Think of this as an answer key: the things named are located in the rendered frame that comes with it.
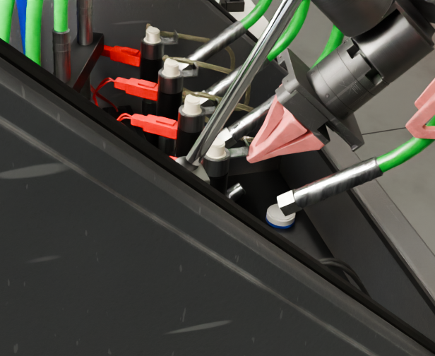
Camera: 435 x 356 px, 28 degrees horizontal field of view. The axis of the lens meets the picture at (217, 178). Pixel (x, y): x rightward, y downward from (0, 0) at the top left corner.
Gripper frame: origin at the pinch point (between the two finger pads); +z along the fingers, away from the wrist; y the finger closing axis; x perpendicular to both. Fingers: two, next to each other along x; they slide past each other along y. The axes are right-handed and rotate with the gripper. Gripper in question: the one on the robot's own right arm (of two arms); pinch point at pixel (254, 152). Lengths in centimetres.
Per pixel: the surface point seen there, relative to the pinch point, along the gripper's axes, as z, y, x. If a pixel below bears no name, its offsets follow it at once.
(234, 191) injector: 4.3, -1.8, 0.6
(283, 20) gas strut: -19.2, 25.0, 33.3
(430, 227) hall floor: 30, -132, -122
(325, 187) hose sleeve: -5.9, -0.9, 10.4
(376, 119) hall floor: 33, -131, -181
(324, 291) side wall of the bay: -10.4, 11.8, 35.5
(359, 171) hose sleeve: -9.1, -1.6, 10.7
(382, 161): -11.2, -2.1, 10.7
